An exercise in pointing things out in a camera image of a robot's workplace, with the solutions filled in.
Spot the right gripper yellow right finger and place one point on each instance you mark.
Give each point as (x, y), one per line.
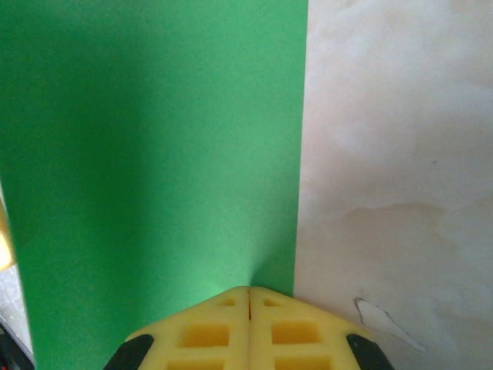
(300, 339)

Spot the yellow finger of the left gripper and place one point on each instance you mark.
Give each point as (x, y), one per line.
(4, 239)

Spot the green cloth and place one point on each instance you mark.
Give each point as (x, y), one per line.
(154, 135)

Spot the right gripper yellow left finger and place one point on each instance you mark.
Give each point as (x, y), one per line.
(192, 339)

